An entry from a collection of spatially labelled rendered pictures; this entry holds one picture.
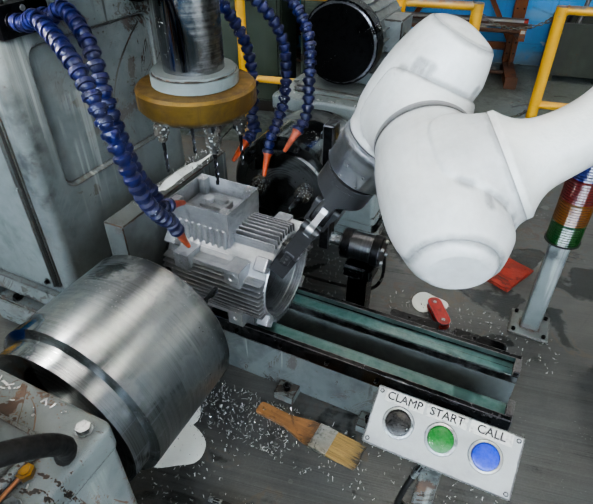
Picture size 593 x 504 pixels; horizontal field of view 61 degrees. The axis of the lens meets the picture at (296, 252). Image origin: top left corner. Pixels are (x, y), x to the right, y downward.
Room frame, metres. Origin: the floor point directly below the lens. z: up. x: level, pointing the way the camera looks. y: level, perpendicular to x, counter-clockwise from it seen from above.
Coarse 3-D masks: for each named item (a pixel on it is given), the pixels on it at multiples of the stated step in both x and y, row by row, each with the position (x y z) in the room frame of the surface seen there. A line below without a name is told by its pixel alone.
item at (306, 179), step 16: (320, 112) 1.07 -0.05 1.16; (288, 128) 0.98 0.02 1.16; (320, 128) 0.99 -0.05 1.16; (256, 144) 0.96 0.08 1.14; (304, 144) 0.92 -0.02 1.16; (320, 144) 0.94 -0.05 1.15; (240, 160) 0.98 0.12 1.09; (256, 160) 0.96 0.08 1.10; (272, 160) 0.94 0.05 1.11; (288, 160) 0.92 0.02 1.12; (304, 160) 0.91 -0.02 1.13; (320, 160) 0.90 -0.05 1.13; (240, 176) 0.98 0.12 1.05; (256, 176) 0.94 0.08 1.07; (272, 176) 0.94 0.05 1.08; (288, 176) 0.92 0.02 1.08; (304, 176) 0.91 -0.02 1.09; (272, 192) 0.94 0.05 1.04; (288, 192) 0.92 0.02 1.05; (304, 192) 0.88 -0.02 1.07; (320, 192) 0.89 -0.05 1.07; (272, 208) 0.94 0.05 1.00; (288, 208) 0.84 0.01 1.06; (304, 208) 0.91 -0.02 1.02
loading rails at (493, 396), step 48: (240, 336) 0.66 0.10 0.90; (288, 336) 0.63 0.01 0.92; (336, 336) 0.68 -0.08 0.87; (384, 336) 0.64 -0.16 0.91; (432, 336) 0.64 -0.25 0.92; (288, 384) 0.60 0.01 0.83; (336, 384) 0.57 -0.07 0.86; (384, 384) 0.54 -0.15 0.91; (432, 384) 0.53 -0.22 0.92; (480, 384) 0.56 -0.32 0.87
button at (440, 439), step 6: (438, 426) 0.34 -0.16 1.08; (432, 432) 0.34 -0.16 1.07; (438, 432) 0.34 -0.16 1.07; (444, 432) 0.34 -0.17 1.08; (450, 432) 0.34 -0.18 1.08; (432, 438) 0.33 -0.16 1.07; (438, 438) 0.33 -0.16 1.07; (444, 438) 0.33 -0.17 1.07; (450, 438) 0.33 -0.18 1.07; (432, 444) 0.33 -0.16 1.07; (438, 444) 0.33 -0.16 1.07; (444, 444) 0.33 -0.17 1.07; (450, 444) 0.33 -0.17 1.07; (438, 450) 0.32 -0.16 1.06; (444, 450) 0.32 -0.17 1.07
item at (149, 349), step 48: (96, 288) 0.48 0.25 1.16; (144, 288) 0.49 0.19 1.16; (192, 288) 0.52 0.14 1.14; (48, 336) 0.40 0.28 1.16; (96, 336) 0.41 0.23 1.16; (144, 336) 0.43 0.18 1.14; (192, 336) 0.46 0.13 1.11; (48, 384) 0.37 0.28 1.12; (96, 384) 0.36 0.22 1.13; (144, 384) 0.38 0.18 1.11; (192, 384) 0.42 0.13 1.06; (144, 432) 0.35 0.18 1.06
